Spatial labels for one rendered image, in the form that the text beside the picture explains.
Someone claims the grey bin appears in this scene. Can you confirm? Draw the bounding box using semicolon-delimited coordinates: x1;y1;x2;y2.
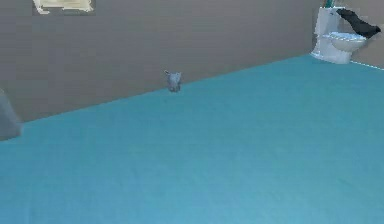
0;88;24;142

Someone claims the cream framed picture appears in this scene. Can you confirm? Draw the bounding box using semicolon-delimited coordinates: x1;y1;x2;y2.
32;0;96;16

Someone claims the white toilet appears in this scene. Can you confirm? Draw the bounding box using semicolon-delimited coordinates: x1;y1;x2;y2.
310;6;368;65

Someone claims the small grey spray bottle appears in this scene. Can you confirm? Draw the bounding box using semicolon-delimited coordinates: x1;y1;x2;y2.
163;69;183;93

